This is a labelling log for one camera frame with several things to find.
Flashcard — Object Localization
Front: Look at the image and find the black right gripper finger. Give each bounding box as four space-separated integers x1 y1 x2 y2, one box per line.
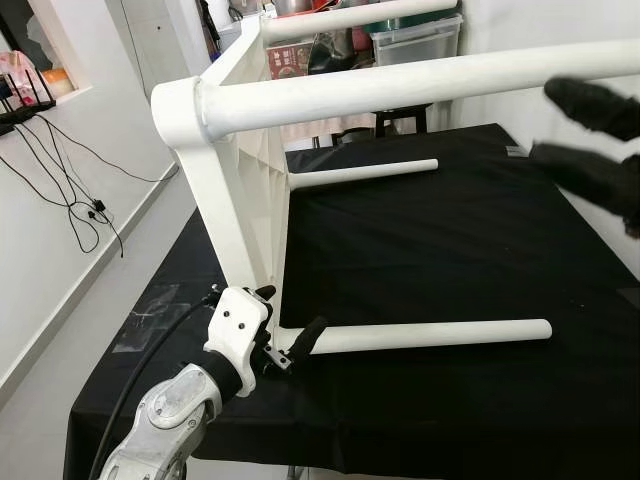
527 142 640 227
544 77 640 142

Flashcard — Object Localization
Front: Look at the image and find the pink cloth covered table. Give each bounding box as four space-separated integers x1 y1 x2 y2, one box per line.
279 110 382 147

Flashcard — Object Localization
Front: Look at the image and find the black round stool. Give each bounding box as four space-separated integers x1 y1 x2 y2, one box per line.
374 100 430 137

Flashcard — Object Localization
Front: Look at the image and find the clear plastic storage box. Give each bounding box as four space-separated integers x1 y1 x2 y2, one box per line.
369 10 464 67

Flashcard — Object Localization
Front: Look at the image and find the white plastic children tabletop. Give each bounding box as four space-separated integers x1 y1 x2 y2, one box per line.
150 8 303 337

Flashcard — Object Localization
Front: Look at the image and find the green round lid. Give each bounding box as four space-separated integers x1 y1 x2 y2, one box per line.
365 6 462 27

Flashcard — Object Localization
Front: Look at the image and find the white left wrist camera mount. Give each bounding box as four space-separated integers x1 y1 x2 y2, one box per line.
202 286 274 383

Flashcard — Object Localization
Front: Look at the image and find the black bag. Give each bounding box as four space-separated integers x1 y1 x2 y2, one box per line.
310 30 377 74

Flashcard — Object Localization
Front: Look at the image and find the clear plastic tape strip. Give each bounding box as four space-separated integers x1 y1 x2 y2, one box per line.
114 284 188 353

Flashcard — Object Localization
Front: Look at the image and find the red printed box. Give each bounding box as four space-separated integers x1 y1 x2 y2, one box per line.
267 40 317 80

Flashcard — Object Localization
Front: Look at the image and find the black router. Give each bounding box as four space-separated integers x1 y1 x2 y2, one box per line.
0 88 57 133

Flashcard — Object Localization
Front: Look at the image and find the black wall cable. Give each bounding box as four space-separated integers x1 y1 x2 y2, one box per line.
0 108 183 258

